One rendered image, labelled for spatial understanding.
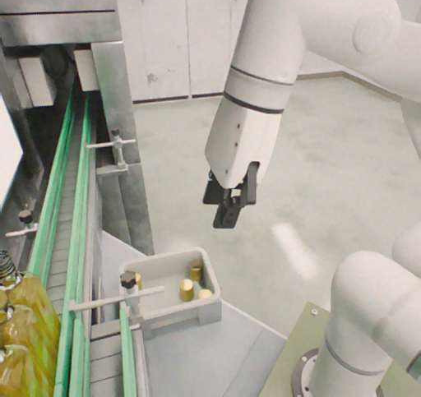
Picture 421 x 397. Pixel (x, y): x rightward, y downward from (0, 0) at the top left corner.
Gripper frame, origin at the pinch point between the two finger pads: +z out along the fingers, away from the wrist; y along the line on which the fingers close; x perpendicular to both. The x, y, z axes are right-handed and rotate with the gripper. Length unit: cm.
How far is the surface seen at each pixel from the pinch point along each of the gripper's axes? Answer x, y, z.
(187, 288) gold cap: 6.3, -15.5, 36.2
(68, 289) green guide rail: -19.6, -9.8, 27.5
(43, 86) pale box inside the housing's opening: -35, -102, 20
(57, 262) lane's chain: -23, -26, 37
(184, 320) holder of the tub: 4.9, -9.2, 39.3
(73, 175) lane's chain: -22, -66, 37
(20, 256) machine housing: -34, -41, 49
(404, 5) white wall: 323, -325, -74
